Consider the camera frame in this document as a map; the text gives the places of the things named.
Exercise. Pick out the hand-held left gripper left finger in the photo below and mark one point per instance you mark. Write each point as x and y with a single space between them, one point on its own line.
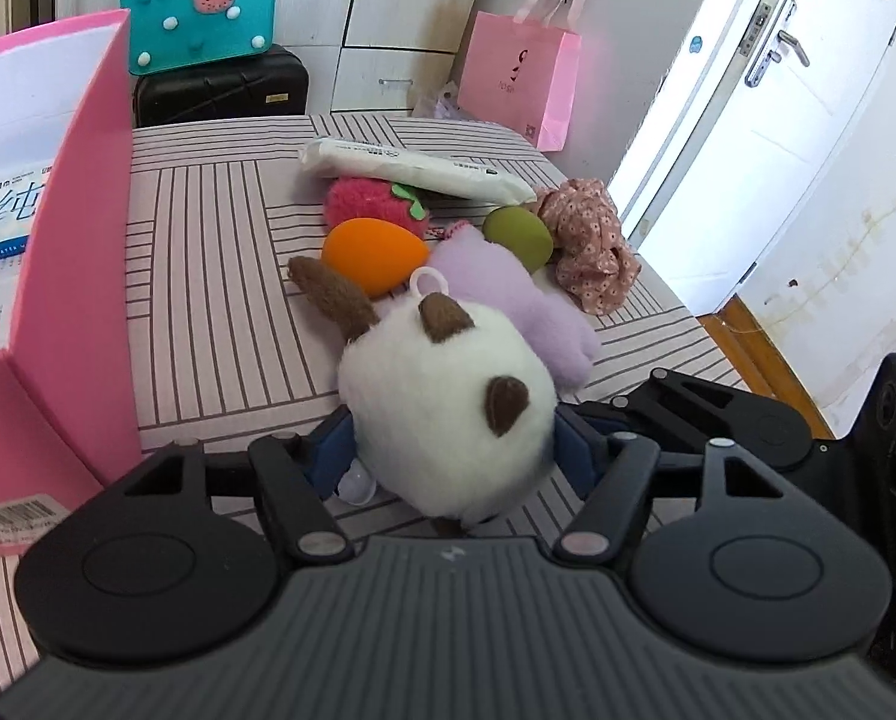
331 450

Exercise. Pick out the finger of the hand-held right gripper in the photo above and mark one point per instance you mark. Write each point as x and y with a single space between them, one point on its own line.
680 412

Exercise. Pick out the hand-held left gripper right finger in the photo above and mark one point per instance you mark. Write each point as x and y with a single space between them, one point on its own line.
579 442

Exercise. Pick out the white plush toy brown ears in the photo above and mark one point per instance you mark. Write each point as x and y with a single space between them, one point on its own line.
433 405

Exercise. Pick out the purple plush toy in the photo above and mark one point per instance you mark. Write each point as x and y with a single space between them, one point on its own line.
523 307

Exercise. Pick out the pink floral scrunchie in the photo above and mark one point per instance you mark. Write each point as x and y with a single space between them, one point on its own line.
590 240

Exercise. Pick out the orange egg-shaped sponge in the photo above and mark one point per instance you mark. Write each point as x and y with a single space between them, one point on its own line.
369 251

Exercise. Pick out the green egg-shaped sponge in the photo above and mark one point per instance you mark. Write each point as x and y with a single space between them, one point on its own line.
519 236

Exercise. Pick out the red strawberry plush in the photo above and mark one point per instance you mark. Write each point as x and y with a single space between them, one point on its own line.
361 199

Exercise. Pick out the pink cardboard box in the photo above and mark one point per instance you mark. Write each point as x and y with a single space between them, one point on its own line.
87 240

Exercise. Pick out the striped bed sheet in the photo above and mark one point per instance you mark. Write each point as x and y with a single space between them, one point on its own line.
215 277

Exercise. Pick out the white door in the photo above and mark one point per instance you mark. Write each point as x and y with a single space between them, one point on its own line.
703 127

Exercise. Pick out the white wet wipes pack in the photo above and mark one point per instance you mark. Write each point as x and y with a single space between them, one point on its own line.
418 165

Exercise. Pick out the clear plastic bag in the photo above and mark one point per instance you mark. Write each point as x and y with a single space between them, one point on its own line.
440 101

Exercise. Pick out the pink paper bag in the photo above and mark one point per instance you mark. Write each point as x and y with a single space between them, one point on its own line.
515 75

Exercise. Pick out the black suitcase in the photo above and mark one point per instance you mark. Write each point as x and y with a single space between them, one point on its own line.
215 90

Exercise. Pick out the white wardrobe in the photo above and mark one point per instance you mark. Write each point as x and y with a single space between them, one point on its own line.
410 15

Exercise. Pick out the teal felt handbag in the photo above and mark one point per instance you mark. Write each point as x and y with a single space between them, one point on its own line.
185 22

